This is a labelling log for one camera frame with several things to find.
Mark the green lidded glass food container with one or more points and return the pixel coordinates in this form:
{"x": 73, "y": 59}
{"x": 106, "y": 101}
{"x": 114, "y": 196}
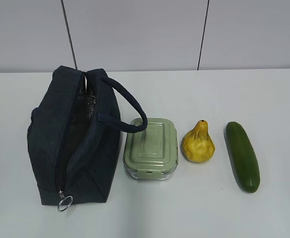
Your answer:
{"x": 152, "y": 154}

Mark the yellow pear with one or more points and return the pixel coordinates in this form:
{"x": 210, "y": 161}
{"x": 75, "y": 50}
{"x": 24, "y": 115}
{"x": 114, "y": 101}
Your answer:
{"x": 197, "y": 145}

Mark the dark navy fabric lunch bag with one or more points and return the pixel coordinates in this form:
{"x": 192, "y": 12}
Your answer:
{"x": 74, "y": 136}

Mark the green cucumber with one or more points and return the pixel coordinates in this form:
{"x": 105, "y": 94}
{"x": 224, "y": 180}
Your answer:
{"x": 242, "y": 157}

